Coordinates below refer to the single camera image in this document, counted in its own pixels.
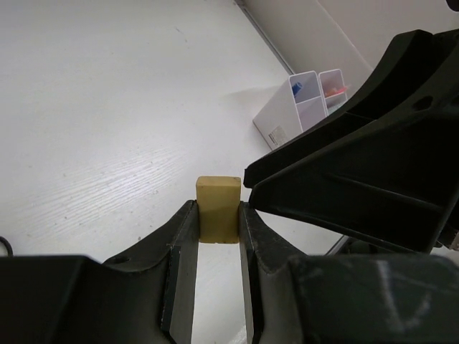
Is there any clear spray bottle blue cap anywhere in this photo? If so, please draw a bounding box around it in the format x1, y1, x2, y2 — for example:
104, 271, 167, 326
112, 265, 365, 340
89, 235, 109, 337
292, 82, 303, 97

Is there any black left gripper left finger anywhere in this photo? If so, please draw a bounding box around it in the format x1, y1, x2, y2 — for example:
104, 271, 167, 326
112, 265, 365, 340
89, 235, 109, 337
67, 201, 199, 343

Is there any aluminium frame rail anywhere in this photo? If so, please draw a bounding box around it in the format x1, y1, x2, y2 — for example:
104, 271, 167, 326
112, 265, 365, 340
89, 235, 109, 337
235, 0, 295, 75

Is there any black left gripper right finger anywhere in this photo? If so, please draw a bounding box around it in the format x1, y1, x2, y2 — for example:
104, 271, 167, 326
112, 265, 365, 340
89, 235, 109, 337
238, 202, 312, 343

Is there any yellow eraser block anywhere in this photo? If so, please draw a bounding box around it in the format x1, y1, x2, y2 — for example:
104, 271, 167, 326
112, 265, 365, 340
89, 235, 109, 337
196, 176, 241, 244

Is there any red slim highlighter pen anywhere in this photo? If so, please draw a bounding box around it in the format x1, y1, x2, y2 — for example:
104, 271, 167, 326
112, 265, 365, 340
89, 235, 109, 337
324, 86, 348, 98

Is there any clear compartment organizer box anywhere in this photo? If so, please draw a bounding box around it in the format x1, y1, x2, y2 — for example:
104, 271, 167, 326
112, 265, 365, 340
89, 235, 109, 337
252, 69, 348, 150

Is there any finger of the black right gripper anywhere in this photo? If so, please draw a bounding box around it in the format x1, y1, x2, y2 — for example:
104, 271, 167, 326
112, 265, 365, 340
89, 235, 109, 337
244, 30, 458, 252

